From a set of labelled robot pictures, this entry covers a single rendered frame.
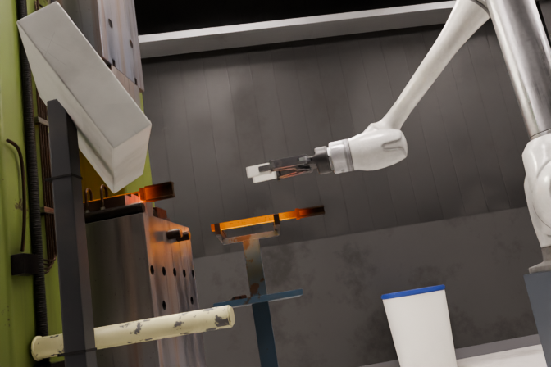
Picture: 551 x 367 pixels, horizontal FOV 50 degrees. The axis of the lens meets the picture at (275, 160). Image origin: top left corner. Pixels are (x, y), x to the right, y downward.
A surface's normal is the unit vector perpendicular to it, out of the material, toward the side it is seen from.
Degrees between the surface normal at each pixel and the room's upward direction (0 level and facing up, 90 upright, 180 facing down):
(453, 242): 90
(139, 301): 90
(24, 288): 90
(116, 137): 90
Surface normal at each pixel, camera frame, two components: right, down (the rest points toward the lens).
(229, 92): 0.07, -0.26
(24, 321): 0.97, -0.20
